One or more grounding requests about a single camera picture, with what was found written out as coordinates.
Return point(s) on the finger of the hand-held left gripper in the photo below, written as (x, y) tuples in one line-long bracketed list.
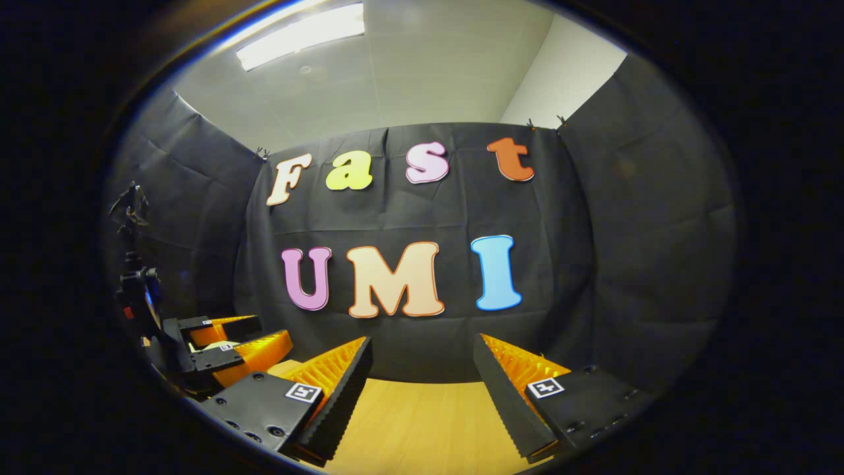
[(254, 356), (227, 328)]

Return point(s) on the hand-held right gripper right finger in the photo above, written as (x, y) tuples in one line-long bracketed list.
[(504, 402)]

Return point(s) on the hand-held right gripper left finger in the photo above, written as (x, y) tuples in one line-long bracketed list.
[(343, 396)]

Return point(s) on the black backdrop cloth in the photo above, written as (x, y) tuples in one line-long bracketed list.
[(626, 231)]

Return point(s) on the ceiling light panel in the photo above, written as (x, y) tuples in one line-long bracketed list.
[(297, 36)]

